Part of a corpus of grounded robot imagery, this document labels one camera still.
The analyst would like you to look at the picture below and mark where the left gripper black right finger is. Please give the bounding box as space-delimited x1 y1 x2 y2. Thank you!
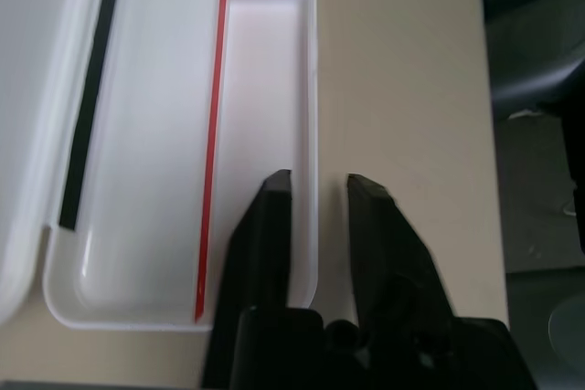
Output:
346 174 459 332

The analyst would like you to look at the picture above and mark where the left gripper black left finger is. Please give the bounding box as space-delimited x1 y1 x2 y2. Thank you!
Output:
200 169 294 390

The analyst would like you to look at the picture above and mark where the white plastic pencil case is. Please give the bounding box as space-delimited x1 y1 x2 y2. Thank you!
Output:
0 0 320 332

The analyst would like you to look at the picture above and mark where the grey robot left leg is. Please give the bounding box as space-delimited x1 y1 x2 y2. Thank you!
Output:
547 291 585 373

